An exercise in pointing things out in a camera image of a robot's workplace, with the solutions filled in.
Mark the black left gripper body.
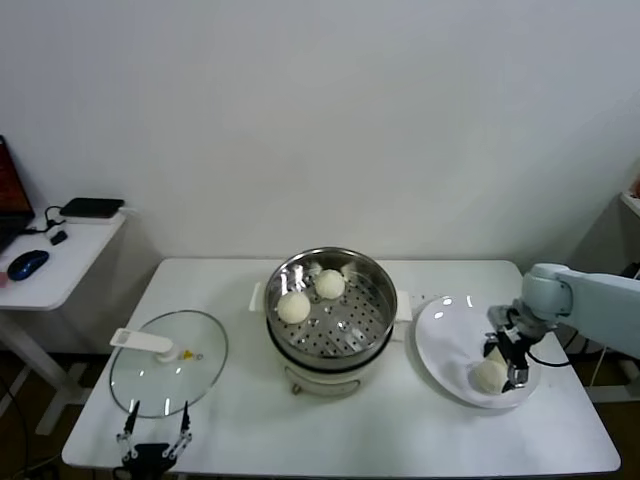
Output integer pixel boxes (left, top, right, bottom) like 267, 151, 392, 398
124, 442, 174, 471

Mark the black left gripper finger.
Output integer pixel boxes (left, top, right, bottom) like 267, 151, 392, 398
115, 400, 141, 461
162, 399, 195, 457

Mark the thin black desk cable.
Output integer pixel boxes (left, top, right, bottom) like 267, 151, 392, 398
24, 203, 69, 236

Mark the black power cable with plug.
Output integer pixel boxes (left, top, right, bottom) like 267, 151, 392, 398
564, 330, 604, 354

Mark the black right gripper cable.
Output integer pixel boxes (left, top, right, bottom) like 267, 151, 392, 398
527, 348, 572, 369

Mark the white shelf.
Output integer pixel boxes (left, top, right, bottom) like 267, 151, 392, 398
618, 191, 640, 221

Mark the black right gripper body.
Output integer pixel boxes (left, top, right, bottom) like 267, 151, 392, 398
494, 322, 534, 369

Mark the white hanging cable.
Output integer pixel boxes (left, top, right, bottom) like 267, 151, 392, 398
589, 346, 610, 391

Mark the white stand foot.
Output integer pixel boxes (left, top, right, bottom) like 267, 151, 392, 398
584, 359, 640, 404

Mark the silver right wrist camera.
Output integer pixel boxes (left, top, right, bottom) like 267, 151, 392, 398
487, 304, 516, 329

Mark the perforated stainless steel steamer basket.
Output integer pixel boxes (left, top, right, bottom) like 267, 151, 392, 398
263, 245, 400, 360

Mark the white side desk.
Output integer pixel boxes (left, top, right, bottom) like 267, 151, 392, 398
0, 212, 129, 436

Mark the glass lid with white handle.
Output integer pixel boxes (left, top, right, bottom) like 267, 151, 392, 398
108, 309, 230, 419

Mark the black floor cable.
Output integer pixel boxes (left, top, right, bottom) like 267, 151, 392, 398
0, 374, 31, 471

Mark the white round plate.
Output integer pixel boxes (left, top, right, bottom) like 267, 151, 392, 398
413, 293, 543, 410

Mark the white electric cooker pot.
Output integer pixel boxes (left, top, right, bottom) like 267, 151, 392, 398
248, 281, 414, 397

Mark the black laptop with red screen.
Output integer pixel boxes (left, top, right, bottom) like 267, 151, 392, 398
0, 133, 37, 254

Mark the flat black box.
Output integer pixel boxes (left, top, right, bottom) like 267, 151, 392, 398
59, 197, 126, 220

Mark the blue computer mouse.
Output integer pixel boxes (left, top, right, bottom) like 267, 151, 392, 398
7, 248, 52, 281

